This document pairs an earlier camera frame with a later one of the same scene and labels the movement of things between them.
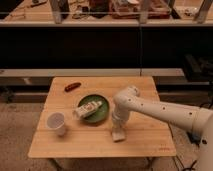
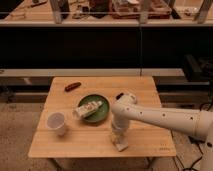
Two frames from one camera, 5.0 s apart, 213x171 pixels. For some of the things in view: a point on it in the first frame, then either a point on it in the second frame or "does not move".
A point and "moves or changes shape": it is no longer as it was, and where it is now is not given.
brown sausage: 72,86 does not move
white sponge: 117,136 moves or changes shape
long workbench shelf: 106,13 does not move
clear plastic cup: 56,121 does not move
